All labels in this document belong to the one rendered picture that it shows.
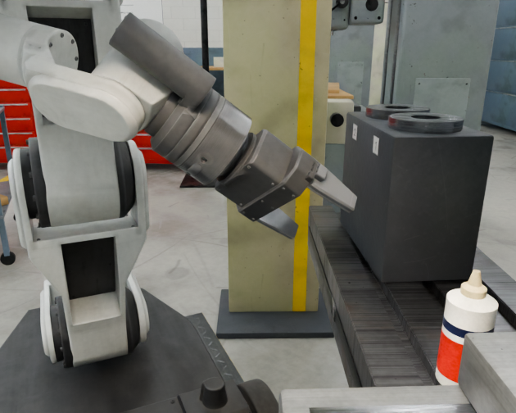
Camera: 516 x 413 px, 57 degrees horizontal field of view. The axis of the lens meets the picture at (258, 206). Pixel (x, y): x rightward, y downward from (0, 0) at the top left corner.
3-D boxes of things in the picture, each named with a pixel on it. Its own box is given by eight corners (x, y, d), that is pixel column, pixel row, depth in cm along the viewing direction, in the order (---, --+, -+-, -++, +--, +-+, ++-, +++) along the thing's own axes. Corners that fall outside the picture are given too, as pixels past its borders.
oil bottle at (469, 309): (445, 397, 40) (463, 281, 37) (427, 366, 44) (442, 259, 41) (491, 396, 40) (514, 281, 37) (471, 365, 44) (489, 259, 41)
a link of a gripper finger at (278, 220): (300, 221, 60) (262, 194, 58) (293, 242, 58) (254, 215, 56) (292, 224, 61) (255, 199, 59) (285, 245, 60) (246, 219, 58)
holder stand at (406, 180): (379, 283, 60) (394, 124, 53) (339, 222, 80) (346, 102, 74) (472, 280, 60) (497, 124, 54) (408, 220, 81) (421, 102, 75)
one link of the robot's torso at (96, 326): (46, 332, 102) (5, 131, 75) (139, 312, 109) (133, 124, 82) (50, 393, 90) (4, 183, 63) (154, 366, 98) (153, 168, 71)
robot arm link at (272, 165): (240, 238, 56) (154, 183, 52) (264, 178, 61) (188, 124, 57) (306, 203, 46) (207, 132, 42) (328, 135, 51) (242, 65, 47)
